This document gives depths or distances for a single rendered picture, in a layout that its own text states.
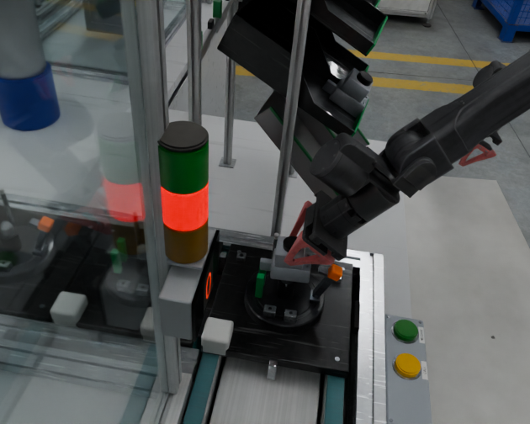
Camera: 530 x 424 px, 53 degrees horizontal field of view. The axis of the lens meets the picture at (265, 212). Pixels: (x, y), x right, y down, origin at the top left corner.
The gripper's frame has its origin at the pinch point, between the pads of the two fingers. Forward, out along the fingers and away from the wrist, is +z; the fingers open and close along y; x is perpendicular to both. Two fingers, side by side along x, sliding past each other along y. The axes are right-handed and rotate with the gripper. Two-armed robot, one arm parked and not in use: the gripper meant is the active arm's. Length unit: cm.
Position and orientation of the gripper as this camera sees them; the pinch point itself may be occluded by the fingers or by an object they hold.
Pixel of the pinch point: (292, 250)
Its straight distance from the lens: 84.8
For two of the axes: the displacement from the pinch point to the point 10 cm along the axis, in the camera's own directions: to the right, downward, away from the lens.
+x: 7.5, 5.6, 3.5
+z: -6.4, 5.0, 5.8
